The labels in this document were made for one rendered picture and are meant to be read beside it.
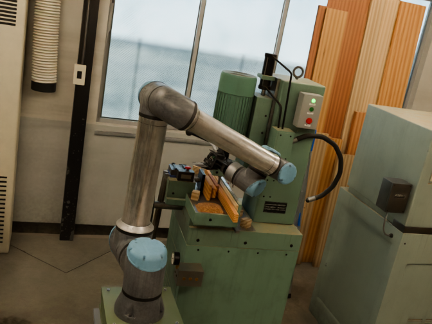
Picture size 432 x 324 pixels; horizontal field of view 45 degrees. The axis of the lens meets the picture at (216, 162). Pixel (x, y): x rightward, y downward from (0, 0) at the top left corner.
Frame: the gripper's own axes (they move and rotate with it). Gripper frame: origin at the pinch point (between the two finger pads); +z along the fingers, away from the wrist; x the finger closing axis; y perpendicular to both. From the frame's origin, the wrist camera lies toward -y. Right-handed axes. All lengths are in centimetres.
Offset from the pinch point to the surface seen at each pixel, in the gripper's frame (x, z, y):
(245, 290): 54, -41, -33
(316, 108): -41, -29, -27
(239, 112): -22.6, -3.4, -10.0
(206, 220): 26.1, -20.5, -0.6
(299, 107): -37.9, -23.2, -22.5
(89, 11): -26, 140, -33
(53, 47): 4, 139, -18
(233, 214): 16.8, -29.7, -2.0
